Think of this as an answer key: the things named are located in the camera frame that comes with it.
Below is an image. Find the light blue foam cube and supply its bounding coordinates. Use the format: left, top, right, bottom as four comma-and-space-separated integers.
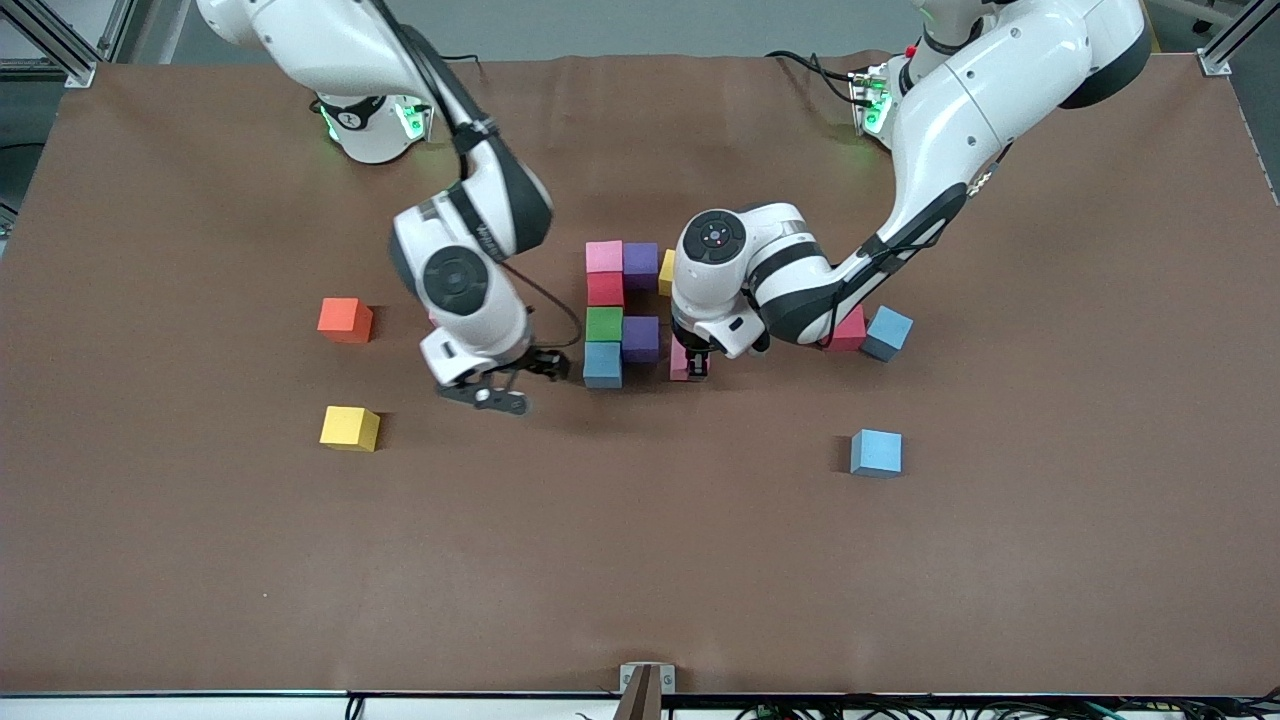
851, 429, 903, 479
583, 342, 624, 389
861, 305, 915, 363

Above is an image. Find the purple foam cube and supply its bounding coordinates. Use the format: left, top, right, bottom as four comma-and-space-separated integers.
622, 316, 661, 364
623, 243, 661, 292

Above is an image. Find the orange foam cube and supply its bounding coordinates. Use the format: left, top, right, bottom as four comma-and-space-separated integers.
317, 297, 375, 345

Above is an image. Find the brown table cover mat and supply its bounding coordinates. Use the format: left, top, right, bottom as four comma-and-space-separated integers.
0, 50, 1280, 698

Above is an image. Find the black cable on table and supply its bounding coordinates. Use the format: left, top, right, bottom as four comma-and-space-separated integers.
764, 48, 863, 103

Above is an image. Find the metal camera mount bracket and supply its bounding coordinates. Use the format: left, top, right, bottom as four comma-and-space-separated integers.
619, 662, 677, 720

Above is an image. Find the aluminium frame profile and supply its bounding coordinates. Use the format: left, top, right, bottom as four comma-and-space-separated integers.
1197, 0, 1280, 79
0, 0, 99, 89

